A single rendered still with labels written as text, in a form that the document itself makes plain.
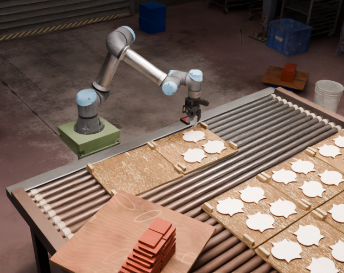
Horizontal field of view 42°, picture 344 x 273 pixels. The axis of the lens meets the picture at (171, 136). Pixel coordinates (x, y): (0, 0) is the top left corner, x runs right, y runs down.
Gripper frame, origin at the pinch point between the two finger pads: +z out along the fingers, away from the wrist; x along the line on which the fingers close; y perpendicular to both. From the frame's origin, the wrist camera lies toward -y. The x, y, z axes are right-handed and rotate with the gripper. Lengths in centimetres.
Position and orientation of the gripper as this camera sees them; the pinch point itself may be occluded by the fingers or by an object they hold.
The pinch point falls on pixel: (194, 124)
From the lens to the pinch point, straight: 269.9
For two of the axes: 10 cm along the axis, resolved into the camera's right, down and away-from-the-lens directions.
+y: -8.0, 3.0, -5.3
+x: 6.0, 4.5, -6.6
